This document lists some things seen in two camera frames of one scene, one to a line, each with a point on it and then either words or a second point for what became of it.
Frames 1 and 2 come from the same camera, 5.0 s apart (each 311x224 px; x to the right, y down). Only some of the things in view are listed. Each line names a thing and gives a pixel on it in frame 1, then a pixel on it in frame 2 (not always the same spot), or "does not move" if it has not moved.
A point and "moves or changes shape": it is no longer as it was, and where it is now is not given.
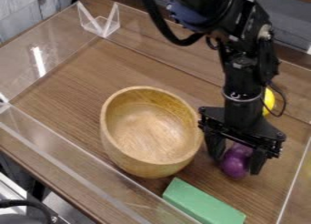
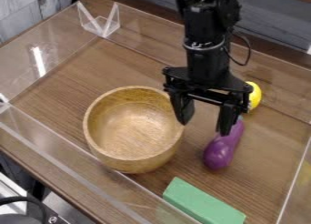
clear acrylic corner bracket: x=100 y=25 does not move
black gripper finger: x=216 y=143 → x=183 y=106
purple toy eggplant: x=236 y=160 moves or changes shape
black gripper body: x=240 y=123 → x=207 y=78
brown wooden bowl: x=151 y=130 moves or changes shape
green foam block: x=199 y=205 does not move
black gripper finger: x=256 y=160 → x=226 y=117
